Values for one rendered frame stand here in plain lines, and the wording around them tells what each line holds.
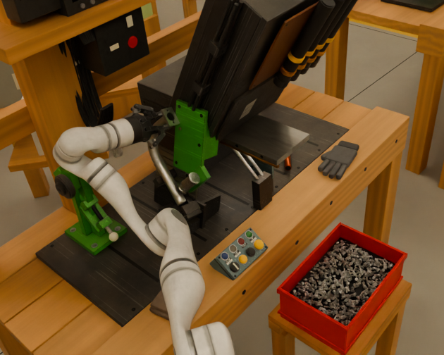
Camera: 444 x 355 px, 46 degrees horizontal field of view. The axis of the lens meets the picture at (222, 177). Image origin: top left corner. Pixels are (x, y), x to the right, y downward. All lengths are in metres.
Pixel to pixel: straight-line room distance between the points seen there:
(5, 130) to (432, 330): 1.90
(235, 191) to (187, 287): 0.70
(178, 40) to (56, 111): 0.59
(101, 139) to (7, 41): 0.31
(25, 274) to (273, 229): 0.75
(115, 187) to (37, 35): 0.41
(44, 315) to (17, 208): 1.91
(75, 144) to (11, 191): 2.29
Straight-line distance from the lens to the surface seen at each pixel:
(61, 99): 1.61
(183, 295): 1.09
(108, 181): 1.31
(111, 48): 1.53
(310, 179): 1.78
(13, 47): 1.36
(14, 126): 1.66
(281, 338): 1.58
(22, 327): 1.56
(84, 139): 1.33
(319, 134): 1.99
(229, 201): 1.71
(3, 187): 3.64
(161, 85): 1.68
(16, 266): 1.73
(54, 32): 1.40
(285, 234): 1.59
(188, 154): 1.54
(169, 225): 1.27
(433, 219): 3.04
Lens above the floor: 2.03
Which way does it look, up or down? 39 degrees down
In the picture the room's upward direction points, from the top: 6 degrees counter-clockwise
